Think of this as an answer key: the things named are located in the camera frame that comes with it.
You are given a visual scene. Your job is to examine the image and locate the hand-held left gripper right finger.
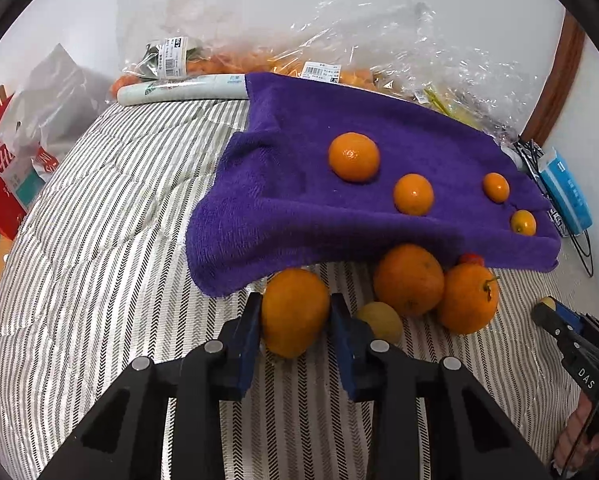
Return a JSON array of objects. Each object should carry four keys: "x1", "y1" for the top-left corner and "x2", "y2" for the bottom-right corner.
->
[{"x1": 330, "y1": 292, "x2": 555, "y2": 480}]

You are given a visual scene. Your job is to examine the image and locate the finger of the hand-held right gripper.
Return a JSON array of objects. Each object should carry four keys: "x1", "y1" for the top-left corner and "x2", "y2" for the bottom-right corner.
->
[{"x1": 531, "y1": 297, "x2": 588, "y2": 344}]

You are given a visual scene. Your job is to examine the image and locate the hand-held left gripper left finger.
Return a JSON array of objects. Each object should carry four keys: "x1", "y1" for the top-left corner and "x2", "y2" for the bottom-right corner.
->
[{"x1": 38, "y1": 291, "x2": 264, "y2": 480}]

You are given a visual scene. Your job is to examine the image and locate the yellow-green round fruit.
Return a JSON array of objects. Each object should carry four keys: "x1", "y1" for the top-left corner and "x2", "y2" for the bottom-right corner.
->
[{"x1": 355, "y1": 302, "x2": 404, "y2": 345}]

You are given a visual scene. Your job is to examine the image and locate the orange with stem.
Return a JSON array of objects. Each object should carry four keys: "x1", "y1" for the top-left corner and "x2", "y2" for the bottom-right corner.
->
[{"x1": 435, "y1": 262, "x2": 500, "y2": 336}]

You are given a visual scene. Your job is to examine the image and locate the small orange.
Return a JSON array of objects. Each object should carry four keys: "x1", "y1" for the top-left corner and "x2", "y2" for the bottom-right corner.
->
[
  {"x1": 510, "y1": 209, "x2": 537, "y2": 237},
  {"x1": 482, "y1": 172, "x2": 511, "y2": 204}
]

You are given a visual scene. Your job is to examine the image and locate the person's right hand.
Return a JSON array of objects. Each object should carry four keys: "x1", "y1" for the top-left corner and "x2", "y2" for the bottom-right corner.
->
[{"x1": 553, "y1": 400, "x2": 599, "y2": 477}]

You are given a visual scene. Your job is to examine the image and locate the blue tissue box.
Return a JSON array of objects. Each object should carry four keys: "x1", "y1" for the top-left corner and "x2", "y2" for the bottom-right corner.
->
[{"x1": 538, "y1": 147, "x2": 594, "y2": 235}]

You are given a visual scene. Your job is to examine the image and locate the purple towel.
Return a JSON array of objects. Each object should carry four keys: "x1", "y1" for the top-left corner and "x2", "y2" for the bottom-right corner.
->
[{"x1": 186, "y1": 72, "x2": 563, "y2": 298}]

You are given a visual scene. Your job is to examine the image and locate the striped bed quilt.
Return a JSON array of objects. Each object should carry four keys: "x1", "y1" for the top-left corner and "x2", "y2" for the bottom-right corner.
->
[{"x1": 0, "y1": 95, "x2": 599, "y2": 480}]

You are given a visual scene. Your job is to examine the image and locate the clear bag of yellow fruit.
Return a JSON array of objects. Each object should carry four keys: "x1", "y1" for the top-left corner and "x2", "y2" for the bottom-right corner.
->
[{"x1": 369, "y1": 0, "x2": 535, "y2": 146}]

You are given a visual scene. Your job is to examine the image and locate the white paper roll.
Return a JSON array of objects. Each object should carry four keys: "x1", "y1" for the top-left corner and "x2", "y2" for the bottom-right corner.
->
[{"x1": 117, "y1": 73, "x2": 250, "y2": 107}]

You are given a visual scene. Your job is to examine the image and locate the clear bag of leafy oranges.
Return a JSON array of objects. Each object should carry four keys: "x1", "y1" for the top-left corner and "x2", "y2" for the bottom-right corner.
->
[{"x1": 114, "y1": 0, "x2": 240, "y2": 98}]

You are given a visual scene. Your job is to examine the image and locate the grey plastic bag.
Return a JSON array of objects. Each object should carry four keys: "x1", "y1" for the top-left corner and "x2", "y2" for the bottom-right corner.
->
[{"x1": 0, "y1": 42, "x2": 115, "y2": 211}]

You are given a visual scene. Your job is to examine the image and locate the black cable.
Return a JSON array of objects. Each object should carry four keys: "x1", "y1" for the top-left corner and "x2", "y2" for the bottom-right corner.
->
[{"x1": 572, "y1": 230, "x2": 596, "y2": 277}]

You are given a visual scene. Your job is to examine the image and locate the brown wooden door frame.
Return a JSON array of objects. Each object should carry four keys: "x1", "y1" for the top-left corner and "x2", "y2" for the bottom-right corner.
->
[{"x1": 522, "y1": 7, "x2": 586, "y2": 148}]

